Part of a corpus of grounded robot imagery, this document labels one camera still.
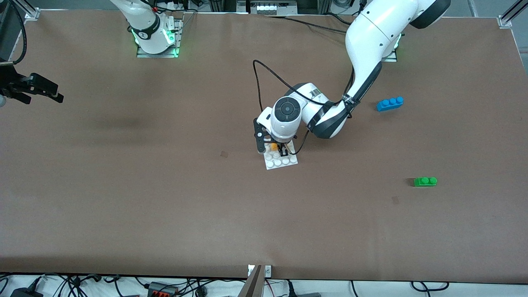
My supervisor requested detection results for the black orange terminal box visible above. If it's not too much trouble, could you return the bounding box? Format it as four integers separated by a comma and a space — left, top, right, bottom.
146, 282, 179, 297

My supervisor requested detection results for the right arm black gripper cable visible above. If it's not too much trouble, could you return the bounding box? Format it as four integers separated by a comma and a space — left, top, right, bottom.
0, 0, 27, 65

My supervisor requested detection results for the grey metal post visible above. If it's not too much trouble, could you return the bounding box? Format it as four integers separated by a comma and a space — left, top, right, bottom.
238, 265, 264, 297

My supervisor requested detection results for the looped black floor cable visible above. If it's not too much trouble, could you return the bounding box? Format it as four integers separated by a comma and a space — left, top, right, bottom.
410, 281, 450, 292

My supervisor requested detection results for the white power strip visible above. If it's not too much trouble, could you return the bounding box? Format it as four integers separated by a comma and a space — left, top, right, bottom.
163, 0, 198, 12

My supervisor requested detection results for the grey socket strip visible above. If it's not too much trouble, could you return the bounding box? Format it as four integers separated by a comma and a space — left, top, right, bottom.
237, 0, 298, 15

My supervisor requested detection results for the blue toy brick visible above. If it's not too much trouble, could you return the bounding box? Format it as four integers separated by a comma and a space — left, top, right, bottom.
376, 97, 404, 112

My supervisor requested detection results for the black connector cable tangle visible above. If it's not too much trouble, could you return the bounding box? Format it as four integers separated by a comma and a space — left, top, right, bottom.
62, 276, 101, 297

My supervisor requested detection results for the white studded base plate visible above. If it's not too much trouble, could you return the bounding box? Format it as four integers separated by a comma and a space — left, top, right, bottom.
263, 140, 298, 171

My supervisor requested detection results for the short black table cable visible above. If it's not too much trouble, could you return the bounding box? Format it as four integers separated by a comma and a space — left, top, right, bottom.
322, 12, 352, 25

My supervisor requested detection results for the long black table cable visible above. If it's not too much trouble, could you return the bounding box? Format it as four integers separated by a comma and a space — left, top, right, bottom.
264, 16, 350, 34

